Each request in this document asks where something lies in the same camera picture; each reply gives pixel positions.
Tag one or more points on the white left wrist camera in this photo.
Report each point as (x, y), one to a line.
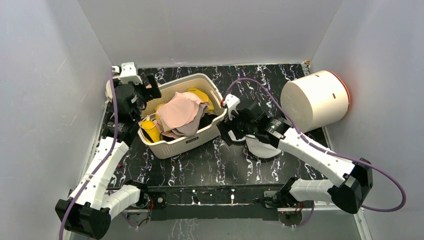
(126, 73)

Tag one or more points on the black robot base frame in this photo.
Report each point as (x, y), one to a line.
(207, 193)

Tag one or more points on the yellow padded cup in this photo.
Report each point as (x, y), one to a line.
(150, 131)

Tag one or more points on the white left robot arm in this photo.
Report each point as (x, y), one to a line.
(88, 211)

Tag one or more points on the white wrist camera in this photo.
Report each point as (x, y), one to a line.
(126, 73)
(230, 102)

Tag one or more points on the black garment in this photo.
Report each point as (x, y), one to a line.
(206, 120)

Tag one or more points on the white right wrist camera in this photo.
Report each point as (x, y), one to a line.
(230, 102)

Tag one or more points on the pink garment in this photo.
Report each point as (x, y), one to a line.
(169, 134)

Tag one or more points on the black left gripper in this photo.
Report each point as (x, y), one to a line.
(151, 93)

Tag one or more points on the white mesh bag blue zipper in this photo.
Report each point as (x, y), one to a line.
(255, 147)

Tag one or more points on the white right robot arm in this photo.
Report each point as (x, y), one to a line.
(346, 185)

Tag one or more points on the yellow bra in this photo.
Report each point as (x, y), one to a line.
(187, 100)

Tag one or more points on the white cylindrical drum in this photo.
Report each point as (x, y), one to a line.
(315, 100)

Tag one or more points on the aluminium rail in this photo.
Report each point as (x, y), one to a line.
(331, 207)

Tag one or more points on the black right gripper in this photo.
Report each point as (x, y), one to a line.
(232, 124)

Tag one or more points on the cream plastic laundry basket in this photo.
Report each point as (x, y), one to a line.
(167, 149)

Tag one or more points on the round beige mesh laundry bag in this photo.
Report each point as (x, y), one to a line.
(108, 92)

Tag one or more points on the brown bra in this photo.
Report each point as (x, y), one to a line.
(181, 122)

